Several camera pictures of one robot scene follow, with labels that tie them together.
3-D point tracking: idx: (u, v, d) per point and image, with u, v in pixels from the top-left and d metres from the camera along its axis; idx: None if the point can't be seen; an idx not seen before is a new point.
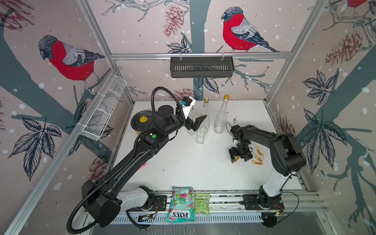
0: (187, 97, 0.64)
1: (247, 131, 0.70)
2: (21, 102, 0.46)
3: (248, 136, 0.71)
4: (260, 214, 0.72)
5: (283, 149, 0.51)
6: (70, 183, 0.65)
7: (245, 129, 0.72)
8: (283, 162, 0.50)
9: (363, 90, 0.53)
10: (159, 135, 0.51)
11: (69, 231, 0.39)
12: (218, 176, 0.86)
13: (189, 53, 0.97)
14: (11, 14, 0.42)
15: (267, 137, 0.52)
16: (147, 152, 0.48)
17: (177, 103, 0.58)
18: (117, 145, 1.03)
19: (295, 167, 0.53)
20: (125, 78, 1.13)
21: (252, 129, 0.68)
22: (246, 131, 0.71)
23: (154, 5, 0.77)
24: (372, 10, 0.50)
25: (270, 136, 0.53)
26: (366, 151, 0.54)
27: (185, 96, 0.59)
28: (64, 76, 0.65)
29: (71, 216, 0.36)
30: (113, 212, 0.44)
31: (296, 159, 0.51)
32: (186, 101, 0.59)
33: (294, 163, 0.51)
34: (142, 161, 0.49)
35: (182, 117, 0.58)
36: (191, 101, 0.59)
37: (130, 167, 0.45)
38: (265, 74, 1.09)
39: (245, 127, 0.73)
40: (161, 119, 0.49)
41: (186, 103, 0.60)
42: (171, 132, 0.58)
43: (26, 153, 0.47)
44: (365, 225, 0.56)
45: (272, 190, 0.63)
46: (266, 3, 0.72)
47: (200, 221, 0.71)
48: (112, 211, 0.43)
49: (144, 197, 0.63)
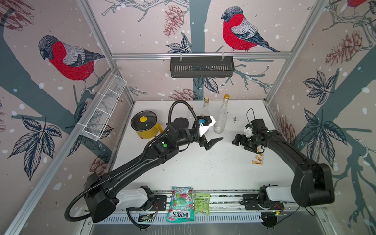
0: (207, 119, 0.65)
1: (270, 140, 0.61)
2: (21, 102, 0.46)
3: (270, 143, 0.61)
4: (260, 214, 0.72)
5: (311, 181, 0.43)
6: (70, 183, 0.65)
7: (270, 134, 0.62)
8: (306, 194, 0.43)
9: (363, 90, 0.53)
10: (170, 145, 0.52)
11: (66, 218, 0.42)
12: (218, 175, 0.86)
13: (189, 53, 0.97)
14: (11, 15, 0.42)
15: (296, 160, 0.47)
16: (155, 160, 0.49)
17: (196, 120, 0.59)
18: (117, 145, 1.03)
19: (318, 201, 0.43)
20: (125, 78, 1.13)
21: (279, 142, 0.57)
22: (269, 136, 0.62)
23: (154, 5, 0.77)
24: (372, 10, 0.50)
25: (299, 161, 0.46)
26: (366, 151, 0.54)
27: (206, 117, 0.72)
28: (64, 76, 0.65)
29: (69, 206, 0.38)
30: (105, 212, 0.44)
31: (321, 194, 0.43)
32: (206, 120, 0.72)
33: (318, 197, 0.43)
34: (148, 168, 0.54)
35: (198, 133, 0.56)
36: (210, 121, 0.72)
37: (135, 172, 0.45)
38: (265, 74, 1.09)
39: (269, 131, 0.64)
40: (175, 131, 0.48)
41: (204, 122, 0.58)
42: (181, 144, 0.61)
43: (26, 153, 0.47)
44: (365, 225, 0.56)
45: (275, 197, 0.62)
46: (266, 3, 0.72)
47: (200, 221, 0.71)
48: (103, 211, 0.43)
49: (143, 199, 0.62)
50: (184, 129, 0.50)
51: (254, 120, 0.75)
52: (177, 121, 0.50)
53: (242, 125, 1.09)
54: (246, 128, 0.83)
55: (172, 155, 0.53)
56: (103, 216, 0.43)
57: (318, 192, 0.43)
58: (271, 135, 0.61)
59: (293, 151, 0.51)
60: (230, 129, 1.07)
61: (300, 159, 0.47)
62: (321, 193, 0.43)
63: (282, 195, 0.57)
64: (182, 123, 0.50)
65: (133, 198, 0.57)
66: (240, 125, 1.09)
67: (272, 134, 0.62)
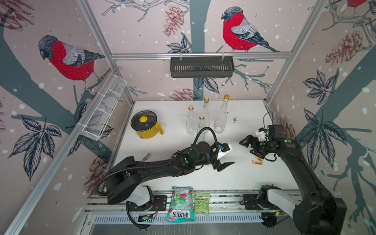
0: (227, 144, 0.72)
1: (286, 153, 0.55)
2: (21, 102, 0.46)
3: (285, 154, 0.55)
4: (260, 214, 0.72)
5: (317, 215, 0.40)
6: (70, 183, 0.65)
7: (288, 145, 0.56)
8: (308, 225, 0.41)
9: (363, 90, 0.53)
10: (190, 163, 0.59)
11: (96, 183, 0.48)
12: (218, 175, 0.86)
13: (189, 52, 0.97)
14: (11, 14, 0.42)
15: (309, 186, 0.43)
16: (176, 171, 0.55)
17: (217, 146, 0.66)
18: (117, 145, 1.03)
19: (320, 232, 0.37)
20: (125, 78, 1.13)
21: (295, 158, 0.51)
22: (286, 148, 0.55)
23: (154, 5, 0.77)
24: (372, 10, 0.50)
25: (313, 189, 0.42)
26: (366, 151, 0.54)
27: (225, 143, 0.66)
28: (64, 76, 0.65)
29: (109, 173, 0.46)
30: (121, 198, 0.46)
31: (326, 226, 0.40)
32: (225, 147, 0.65)
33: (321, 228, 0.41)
34: (169, 173, 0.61)
35: (216, 157, 0.64)
36: (228, 149, 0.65)
37: (160, 171, 0.50)
38: (265, 74, 1.09)
39: (287, 140, 0.58)
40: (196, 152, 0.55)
41: (223, 148, 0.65)
42: (198, 164, 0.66)
43: (26, 153, 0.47)
44: (364, 225, 0.56)
45: (274, 200, 0.61)
46: (266, 3, 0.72)
47: (200, 221, 0.71)
48: (120, 196, 0.45)
49: (145, 199, 0.63)
50: (206, 153, 0.57)
51: (271, 125, 0.68)
52: (202, 143, 0.58)
53: (242, 125, 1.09)
54: (259, 131, 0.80)
55: (187, 173, 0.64)
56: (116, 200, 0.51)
57: (323, 224, 0.40)
58: (288, 148, 0.55)
59: (307, 172, 0.46)
60: (230, 129, 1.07)
61: (314, 186, 0.43)
62: (327, 226, 0.40)
63: (281, 203, 0.56)
64: (206, 147, 0.57)
65: (142, 193, 0.58)
66: (240, 125, 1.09)
67: (290, 146, 0.55)
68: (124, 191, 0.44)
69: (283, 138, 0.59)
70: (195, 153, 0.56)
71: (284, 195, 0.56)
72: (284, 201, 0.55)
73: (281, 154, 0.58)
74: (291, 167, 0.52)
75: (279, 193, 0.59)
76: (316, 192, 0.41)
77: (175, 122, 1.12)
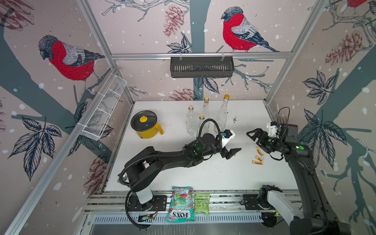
0: (228, 130, 0.72)
1: (295, 162, 0.50)
2: (21, 102, 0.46)
3: (293, 165, 0.51)
4: (260, 214, 0.72)
5: None
6: (70, 183, 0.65)
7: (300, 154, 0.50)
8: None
9: (363, 90, 0.53)
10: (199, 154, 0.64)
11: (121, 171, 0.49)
12: (218, 175, 0.86)
13: (189, 52, 0.97)
14: (11, 15, 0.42)
15: (314, 206, 0.40)
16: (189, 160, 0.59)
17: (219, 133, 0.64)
18: (117, 145, 1.03)
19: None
20: (125, 78, 1.13)
21: (304, 170, 0.47)
22: (297, 157, 0.50)
23: (154, 5, 0.77)
24: (372, 10, 0.50)
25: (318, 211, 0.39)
26: (366, 151, 0.54)
27: (227, 129, 0.72)
28: (64, 76, 0.65)
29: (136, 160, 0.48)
30: (143, 184, 0.48)
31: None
32: (227, 133, 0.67)
33: None
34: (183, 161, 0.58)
35: (220, 145, 0.67)
36: (231, 134, 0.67)
37: (176, 160, 0.54)
38: (265, 74, 1.09)
39: (299, 146, 0.52)
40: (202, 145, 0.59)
41: (226, 134, 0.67)
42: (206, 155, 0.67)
43: (26, 153, 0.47)
44: (365, 225, 0.56)
45: (273, 203, 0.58)
46: (267, 3, 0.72)
47: (200, 221, 0.71)
48: (143, 182, 0.46)
49: (148, 197, 0.63)
50: (212, 144, 0.62)
51: (285, 125, 0.60)
52: (206, 135, 0.61)
53: (242, 125, 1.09)
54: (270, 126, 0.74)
55: (199, 163, 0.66)
56: (138, 188, 0.48)
57: None
58: (298, 156, 0.50)
59: (316, 188, 0.43)
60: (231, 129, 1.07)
61: (319, 205, 0.40)
62: None
63: (280, 208, 0.56)
64: (210, 138, 0.60)
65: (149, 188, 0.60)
66: (240, 125, 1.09)
67: (301, 153, 0.51)
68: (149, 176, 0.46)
69: (294, 142, 0.53)
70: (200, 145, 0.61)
71: (285, 201, 0.55)
72: (284, 206, 0.53)
73: (289, 161, 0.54)
74: (298, 178, 0.48)
75: (280, 198, 0.57)
76: (320, 213, 0.39)
77: (175, 122, 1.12)
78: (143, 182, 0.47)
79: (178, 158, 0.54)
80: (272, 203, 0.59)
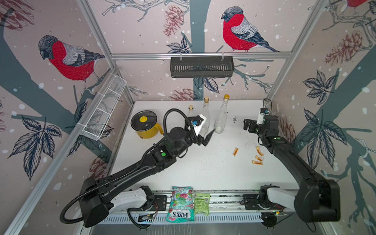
0: (199, 117, 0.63)
1: (276, 149, 0.59)
2: (21, 102, 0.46)
3: (276, 152, 0.60)
4: (260, 214, 0.72)
5: (317, 197, 0.41)
6: (70, 183, 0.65)
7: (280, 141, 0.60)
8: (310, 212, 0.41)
9: (363, 90, 0.53)
10: (167, 154, 0.52)
11: (61, 221, 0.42)
12: (218, 175, 0.86)
13: (189, 52, 0.97)
14: (11, 14, 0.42)
15: (302, 173, 0.45)
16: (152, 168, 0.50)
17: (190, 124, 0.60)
18: (117, 145, 1.03)
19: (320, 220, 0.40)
20: (125, 78, 1.13)
21: (286, 151, 0.55)
22: (277, 144, 0.59)
23: (154, 5, 0.77)
24: (372, 10, 0.50)
25: (307, 175, 0.44)
26: (366, 151, 0.54)
27: (197, 117, 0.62)
28: (64, 76, 0.65)
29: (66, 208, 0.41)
30: (96, 219, 0.43)
31: (327, 211, 0.41)
32: (198, 121, 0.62)
33: (322, 215, 0.42)
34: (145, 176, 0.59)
35: (195, 133, 0.58)
36: (202, 120, 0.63)
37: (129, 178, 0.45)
38: (265, 74, 1.09)
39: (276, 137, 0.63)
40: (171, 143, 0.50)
41: (197, 123, 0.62)
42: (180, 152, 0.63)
43: (26, 153, 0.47)
44: (365, 225, 0.56)
45: (275, 199, 0.61)
46: (266, 3, 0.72)
47: (200, 221, 0.71)
48: (94, 217, 0.42)
49: (143, 200, 0.63)
50: (181, 140, 0.51)
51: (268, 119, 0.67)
52: (174, 130, 0.50)
53: (242, 125, 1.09)
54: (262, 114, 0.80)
55: (172, 162, 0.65)
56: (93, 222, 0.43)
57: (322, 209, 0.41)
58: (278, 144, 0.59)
59: (298, 161, 0.50)
60: (231, 129, 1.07)
61: (307, 172, 0.45)
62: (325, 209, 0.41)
63: (283, 199, 0.56)
64: (178, 133, 0.49)
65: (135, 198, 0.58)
66: (240, 125, 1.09)
67: (279, 142, 0.60)
68: (99, 211, 0.42)
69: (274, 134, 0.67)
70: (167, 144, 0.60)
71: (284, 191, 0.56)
72: (285, 195, 0.55)
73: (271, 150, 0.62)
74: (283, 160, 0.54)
75: (281, 190, 0.57)
76: (310, 177, 0.43)
77: (175, 122, 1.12)
78: (94, 217, 0.42)
79: (133, 174, 0.46)
80: (273, 199, 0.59)
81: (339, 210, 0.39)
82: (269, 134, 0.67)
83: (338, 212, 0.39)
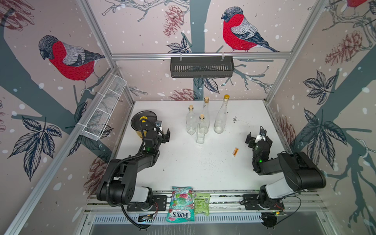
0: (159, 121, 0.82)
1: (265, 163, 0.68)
2: (21, 102, 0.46)
3: (268, 173, 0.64)
4: (260, 214, 0.72)
5: (293, 164, 0.49)
6: (70, 184, 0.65)
7: (265, 162, 0.68)
8: (296, 176, 0.46)
9: (363, 90, 0.53)
10: (151, 151, 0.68)
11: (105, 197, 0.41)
12: (218, 175, 0.86)
13: (189, 52, 0.97)
14: (11, 15, 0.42)
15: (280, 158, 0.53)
16: (150, 157, 0.64)
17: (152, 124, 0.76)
18: (117, 145, 1.03)
19: (310, 184, 0.46)
20: (125, 78, 1.13)
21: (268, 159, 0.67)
22: (264, 165, 0.69)
23: (155, 5, 0.77)
24: (372, 10, 0.50)
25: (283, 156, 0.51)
26: (366, 151, 0.54)
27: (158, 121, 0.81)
28: (64, 76, 0.65)
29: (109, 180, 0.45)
30: (132, 186, 0.47)
31: (310, 174, 0.46)
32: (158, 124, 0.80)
33: (310, 180, 0.45)
34: (145, 166, 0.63)
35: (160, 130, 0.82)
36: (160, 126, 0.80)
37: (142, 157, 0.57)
38: (265, 74, 1.09)
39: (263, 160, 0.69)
40: (151, 140, 0.69)
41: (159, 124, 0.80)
42: (157, 149, 0.73)
43: (26, 153, 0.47)
44: (365, 225, 0.56)
45: (275, 195, 0.63)
46: (266, 3, 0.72)
47: (200, 221, 0.71)
48: (132, 184, 0.47)
49: (146, 190, 0.64)
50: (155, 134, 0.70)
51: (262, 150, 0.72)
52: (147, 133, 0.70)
53: (242, 125, 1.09)
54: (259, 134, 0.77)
55: (155, 158, 0.70)
56: (130, 194, 0.46)
57: (306, 172, 0.46)
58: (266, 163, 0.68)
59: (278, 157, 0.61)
60: (230, 129, 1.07)
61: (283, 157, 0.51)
62: (308, 171, 0.47)
63: (279, 189, 0.58)
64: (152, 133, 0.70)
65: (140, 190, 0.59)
66: (240, 125, 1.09)
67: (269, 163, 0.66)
68: (132, 179, 0.46)
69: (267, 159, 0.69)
70: (150, 143, 0.71)
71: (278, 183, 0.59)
72: (280, 183, 0.57)
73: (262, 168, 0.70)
74: (274, 172, 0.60)
75: (275, 182, 0.61)
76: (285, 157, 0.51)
77: (175, 122, 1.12)
78: (130, 188, 0.46)
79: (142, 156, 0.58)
80: (275, 195, 0.63)
81: (320, 172, 0.46)
82: (258, 160, 0.75)
83: (321, 173, 0.46)
